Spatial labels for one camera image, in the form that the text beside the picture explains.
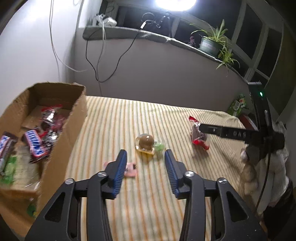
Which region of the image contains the english Snickers bar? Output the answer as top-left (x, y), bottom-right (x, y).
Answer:
top-left (22, 130), bottom-right (49, 163)

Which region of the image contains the red dark candy packet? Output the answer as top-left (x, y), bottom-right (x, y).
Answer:
top-left (40, 129), bottom-right (59, 152)

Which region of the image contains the green jelly candy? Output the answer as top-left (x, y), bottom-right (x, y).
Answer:
top-left (154, 141), bottom-right (165, 153)

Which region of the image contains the pink candy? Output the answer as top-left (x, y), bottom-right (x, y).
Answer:
top-left (103, 162), bottom-right (137, 178)

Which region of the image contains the chinese Snickers bar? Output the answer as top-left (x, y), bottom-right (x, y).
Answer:
top-left (0, 131), bottom-right (18, 172)

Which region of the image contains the brown-top jelly cup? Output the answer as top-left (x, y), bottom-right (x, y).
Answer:
top-left (135, 133), bottom-right (154, 155)

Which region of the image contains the green candy packet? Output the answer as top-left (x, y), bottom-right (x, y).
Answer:
top-left (1, 156), bottom-right (17, 185)

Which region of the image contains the red dark dried-fruit packet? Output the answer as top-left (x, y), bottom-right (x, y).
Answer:
top-left (40, 104), bottom-right (65, 131)

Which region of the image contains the gloved right hand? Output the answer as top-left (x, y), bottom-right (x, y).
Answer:
top-left (240, 145), bottom-right (289, 215)

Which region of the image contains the red box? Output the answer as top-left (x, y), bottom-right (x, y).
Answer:
top-left (239, 114), bottom-right (258, 131)

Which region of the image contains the green snack bag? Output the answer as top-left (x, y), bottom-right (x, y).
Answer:
top-left (226, 94), bottom-right (247, 117)

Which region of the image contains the striped yellow tablecloth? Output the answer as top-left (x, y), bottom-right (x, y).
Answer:
top-left (65, 96), bottom-right (244, 240)

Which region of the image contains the potted spider plant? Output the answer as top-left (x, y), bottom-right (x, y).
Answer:
top-left (191, 19), bottom-right (240, 69)

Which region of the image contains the brown cardboard box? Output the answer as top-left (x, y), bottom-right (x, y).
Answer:
top-left (1, 82), bottom-right (87, 238)

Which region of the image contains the black tripod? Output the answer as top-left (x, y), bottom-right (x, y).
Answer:
top-left (156, 11), bottom-right (171, 29)

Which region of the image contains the white power strip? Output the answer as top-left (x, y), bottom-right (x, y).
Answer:
top-left (92, 14), bottom-right (117, 27)

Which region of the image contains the ring light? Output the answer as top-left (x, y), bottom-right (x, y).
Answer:
top-left (154, 0), bottom-right (197, 11)

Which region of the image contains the black cable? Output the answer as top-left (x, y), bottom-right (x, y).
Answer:
top-left (85, 19), bottom-right (153, 83)

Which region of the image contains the white cable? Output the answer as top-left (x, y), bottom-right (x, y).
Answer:
top-left (48, 0), bottom-right (107, 96)

